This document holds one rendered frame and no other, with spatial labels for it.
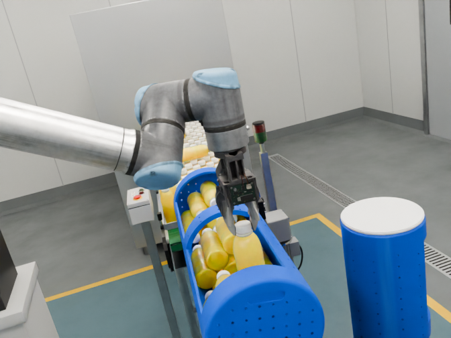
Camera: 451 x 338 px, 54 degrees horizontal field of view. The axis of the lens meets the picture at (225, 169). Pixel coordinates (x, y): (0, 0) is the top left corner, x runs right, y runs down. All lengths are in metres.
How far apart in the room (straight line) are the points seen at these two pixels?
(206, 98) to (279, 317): 0.51
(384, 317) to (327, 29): 5.28
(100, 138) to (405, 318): 1.25
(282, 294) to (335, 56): 5.79
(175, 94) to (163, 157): 0.14
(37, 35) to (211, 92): 5.01
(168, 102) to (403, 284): 1.06
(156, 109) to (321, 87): 5.75
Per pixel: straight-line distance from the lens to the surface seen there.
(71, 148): 0.83
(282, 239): 2.13
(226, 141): 0.91
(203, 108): 0.90
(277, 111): 6.34
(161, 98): 0.92
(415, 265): 1.64
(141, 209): 1.98
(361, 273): 1.64
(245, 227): 1.03
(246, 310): 1.02
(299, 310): 1.06
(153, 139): 0.86
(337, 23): 6.65
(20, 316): 1.47
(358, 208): 1.69
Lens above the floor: 1.78
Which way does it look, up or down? 19 degrees down
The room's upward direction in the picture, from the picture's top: 11 degrees counter-clockwise
